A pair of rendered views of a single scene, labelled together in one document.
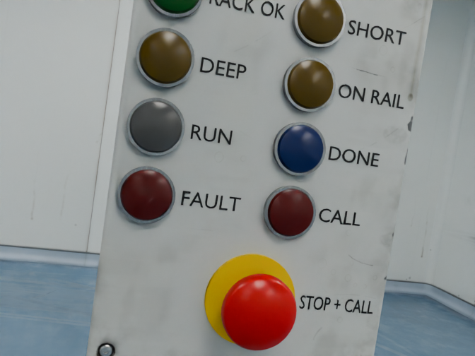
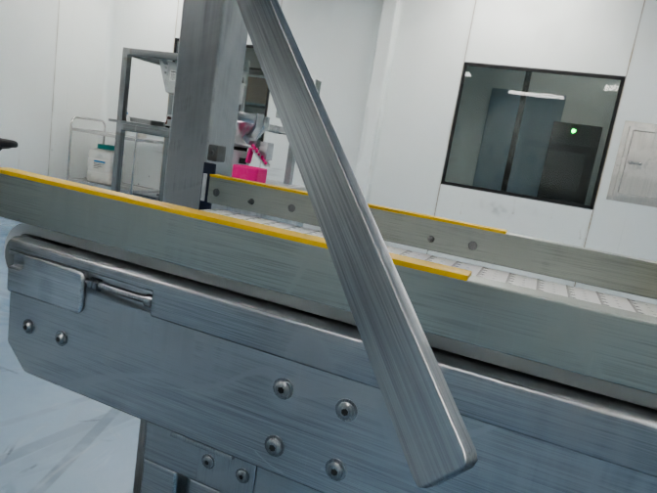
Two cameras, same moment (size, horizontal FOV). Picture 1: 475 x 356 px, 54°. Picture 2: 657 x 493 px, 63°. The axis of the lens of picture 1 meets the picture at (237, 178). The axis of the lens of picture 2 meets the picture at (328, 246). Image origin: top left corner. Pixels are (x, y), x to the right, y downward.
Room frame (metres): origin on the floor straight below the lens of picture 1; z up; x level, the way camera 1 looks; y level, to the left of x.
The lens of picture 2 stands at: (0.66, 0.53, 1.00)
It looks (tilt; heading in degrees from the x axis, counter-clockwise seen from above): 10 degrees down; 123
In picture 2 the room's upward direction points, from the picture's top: 9 degrees clockwise
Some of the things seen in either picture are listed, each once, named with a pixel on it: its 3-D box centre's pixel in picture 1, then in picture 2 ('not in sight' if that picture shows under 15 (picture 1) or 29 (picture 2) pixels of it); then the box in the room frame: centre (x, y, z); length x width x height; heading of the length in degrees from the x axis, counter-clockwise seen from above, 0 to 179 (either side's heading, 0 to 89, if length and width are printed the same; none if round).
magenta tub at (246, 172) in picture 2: not in sight; (249, 174); (-1.37, 2.71, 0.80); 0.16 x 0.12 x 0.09; 13
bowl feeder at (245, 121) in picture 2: not in sight; (244, 146); (-1.62, 2.91, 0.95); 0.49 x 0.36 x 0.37; 13
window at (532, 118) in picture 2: not in sight; (527, 133); (-0.78, 5.68, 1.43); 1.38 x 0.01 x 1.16; 13
